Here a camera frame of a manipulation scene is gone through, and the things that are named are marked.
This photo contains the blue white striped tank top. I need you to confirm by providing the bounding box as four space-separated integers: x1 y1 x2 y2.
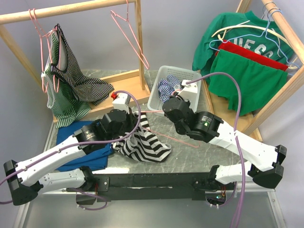
157 74 181 103

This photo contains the black white striped tank top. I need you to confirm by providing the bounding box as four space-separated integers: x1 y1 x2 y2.
112 113 172 163

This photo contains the blue cloth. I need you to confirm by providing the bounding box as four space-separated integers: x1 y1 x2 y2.
56 121 112 172

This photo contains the green striped tank top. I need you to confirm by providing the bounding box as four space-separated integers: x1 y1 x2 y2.
41 24 114 128

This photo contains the pink hanger with blue top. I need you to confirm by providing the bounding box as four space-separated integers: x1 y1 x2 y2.
110 0 150 70

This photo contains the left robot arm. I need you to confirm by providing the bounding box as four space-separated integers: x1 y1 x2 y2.
4 109 141 206

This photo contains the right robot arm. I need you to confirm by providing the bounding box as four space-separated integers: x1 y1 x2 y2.
162 97 287 189

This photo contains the red cloth on hanger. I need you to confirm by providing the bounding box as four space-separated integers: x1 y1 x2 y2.
218 42 288 71

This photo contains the cream white hanger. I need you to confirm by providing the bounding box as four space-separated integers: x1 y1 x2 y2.
211 20 299 70

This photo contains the white plastic perforated basket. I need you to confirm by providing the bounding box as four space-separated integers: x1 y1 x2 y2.
147 66 201 115

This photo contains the left wooden clothes rack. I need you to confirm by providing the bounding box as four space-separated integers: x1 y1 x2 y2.
0 0 152 124

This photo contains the black base beam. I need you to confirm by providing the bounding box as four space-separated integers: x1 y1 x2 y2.
78 172 235 201

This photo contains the green t-shirt front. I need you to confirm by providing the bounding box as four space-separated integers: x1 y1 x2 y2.
209 50 287 116

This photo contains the green sweatshirt with letters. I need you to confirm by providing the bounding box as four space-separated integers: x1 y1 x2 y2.
192 11 294 75

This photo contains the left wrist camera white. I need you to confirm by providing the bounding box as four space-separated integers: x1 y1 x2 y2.
111 93 131 113

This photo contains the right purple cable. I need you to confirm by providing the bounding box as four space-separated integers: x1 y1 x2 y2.
184 72 245 228

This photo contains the light blue wire hanger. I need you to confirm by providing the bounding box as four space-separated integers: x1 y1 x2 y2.
211 20 300 70

